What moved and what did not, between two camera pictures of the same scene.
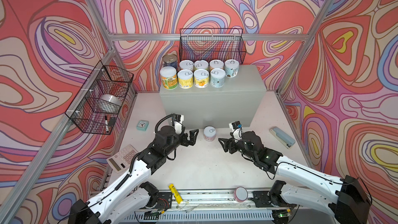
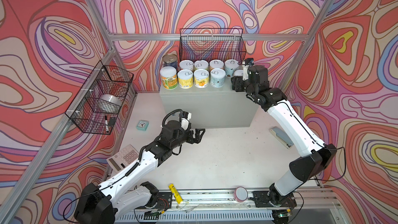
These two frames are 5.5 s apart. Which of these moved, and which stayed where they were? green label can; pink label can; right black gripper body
Moved: right black gripper body
Stayed: green label can; pink label can
